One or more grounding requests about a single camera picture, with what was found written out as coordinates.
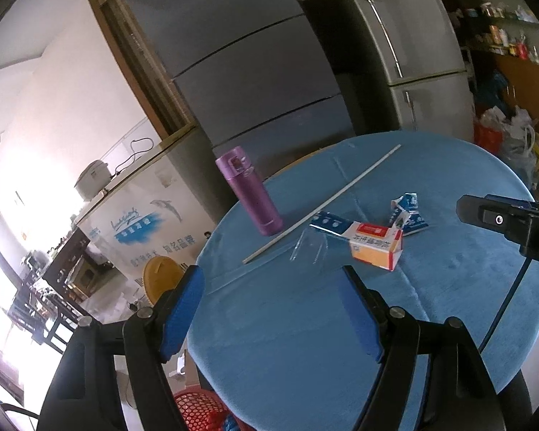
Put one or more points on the dark wooden table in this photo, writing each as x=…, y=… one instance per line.
x=65, y=256

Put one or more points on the wall shelf with goods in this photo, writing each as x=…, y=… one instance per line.
x=498, y=9

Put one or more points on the blue plastic bag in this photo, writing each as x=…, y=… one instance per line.
x=494, y=92

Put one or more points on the brown wooden door frame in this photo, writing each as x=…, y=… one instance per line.
x=134, y=76

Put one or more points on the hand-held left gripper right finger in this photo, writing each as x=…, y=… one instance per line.
x=361, y=318

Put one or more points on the white plastic bag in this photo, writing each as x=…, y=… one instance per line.
x=514, y=148

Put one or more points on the white rice cooker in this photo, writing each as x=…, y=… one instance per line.
x=92, y=179

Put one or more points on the long white stick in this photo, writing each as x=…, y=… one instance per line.
x=341, y=188

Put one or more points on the dark wooden chair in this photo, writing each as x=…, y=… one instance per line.
x=36, y=309

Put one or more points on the orange white cardboard box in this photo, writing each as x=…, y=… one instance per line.
x=377, y=247

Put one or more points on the blue white carton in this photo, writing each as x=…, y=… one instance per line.
x=330, y=222
x=408, y=215

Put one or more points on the yellow round plastic stool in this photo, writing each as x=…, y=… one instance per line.
x=159, y=278

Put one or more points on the red plastic bag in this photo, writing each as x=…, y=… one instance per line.
x=487, y=137

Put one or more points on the brown wooden cabinet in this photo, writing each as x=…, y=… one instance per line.
x=530, y=85

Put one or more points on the purple thermos bottle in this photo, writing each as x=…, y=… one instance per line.
x=251, y=193

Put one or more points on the clear plastic wrap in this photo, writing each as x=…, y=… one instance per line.
x=307, y=247

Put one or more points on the grey multi-door refrigerator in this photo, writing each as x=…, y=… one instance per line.
x=242, y=54

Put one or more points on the white chest freezer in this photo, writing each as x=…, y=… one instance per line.
x=152, y=215

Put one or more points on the red plastic basket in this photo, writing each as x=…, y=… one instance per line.
x=193, y=413

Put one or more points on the silver two-door refrigerator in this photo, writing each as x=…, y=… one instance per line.
x=413, y=31

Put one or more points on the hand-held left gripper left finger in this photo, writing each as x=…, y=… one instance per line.
x=182, y=314

